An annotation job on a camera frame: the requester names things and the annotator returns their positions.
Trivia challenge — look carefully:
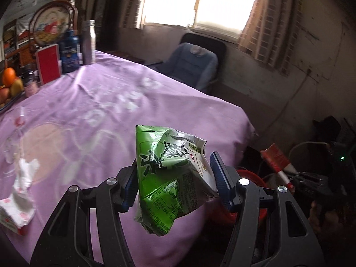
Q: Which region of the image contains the blue supplement bottle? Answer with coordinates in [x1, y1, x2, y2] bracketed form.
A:
[60, 30, 82, 74]

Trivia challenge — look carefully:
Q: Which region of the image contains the red plastic basket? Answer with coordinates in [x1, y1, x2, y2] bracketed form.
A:
[217, 170, 269, 224]

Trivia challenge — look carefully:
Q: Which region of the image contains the orange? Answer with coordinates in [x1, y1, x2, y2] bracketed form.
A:
[2, 67, 16, 87]

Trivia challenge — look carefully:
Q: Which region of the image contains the red box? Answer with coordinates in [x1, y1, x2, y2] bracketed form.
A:
[35, 44, 62, 86]

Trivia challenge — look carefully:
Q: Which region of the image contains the steel water bottle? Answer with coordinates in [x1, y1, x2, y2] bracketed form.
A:
[81, 20, 96, 66]

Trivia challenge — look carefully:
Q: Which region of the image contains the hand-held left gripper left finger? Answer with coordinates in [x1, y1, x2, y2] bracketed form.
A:
[30, 156, 140, 267]

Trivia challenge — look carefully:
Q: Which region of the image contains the blue seat cushion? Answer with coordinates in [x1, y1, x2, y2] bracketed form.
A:
[161, 42, 219, 89]

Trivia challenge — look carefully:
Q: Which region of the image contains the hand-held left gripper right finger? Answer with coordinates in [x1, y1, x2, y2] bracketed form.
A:
[210, 152, 327, 267]

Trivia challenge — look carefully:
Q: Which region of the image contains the dark glass jar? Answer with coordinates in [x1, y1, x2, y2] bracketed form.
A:
[22, 71, 38, 96]

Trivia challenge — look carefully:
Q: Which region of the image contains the blue cushioned chair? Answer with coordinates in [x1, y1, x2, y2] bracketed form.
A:
[150, 33, 227, 93]

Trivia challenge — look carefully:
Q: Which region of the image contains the round embroidered flower plaque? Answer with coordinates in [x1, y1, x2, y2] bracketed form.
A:
[28, 0, 78, 48]

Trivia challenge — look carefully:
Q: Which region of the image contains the clear plastic wrapper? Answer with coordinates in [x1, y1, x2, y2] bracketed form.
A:
[4, 106, 28, 164]

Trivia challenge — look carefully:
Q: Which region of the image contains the fruit plate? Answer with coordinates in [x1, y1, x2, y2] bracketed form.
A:
[0, 92, 25, 113]

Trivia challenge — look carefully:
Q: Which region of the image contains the green snack bag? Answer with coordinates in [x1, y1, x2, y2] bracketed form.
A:
[134, 124, 219, 236]

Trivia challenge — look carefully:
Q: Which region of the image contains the yellow pear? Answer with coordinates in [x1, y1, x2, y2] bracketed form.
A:
[10, 78, 24, 95]

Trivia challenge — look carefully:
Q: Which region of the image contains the white cable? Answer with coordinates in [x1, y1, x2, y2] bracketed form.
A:
[286, 141, 331, 160]

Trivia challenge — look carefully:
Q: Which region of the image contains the plaid window curtain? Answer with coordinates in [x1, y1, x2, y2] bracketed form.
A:
[119, 0, 152, 30]
[238, 0, 303, 75]

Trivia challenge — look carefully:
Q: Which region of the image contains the window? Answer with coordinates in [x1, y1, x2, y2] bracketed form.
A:
[143, 0, 262, 38]

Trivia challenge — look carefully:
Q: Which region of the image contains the red and white stick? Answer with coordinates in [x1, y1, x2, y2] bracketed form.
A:
[261, 143, 297, 192]

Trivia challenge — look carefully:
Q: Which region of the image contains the purple printed tablecloth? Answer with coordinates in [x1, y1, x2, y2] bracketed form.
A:
[0, 49, 255, 267]

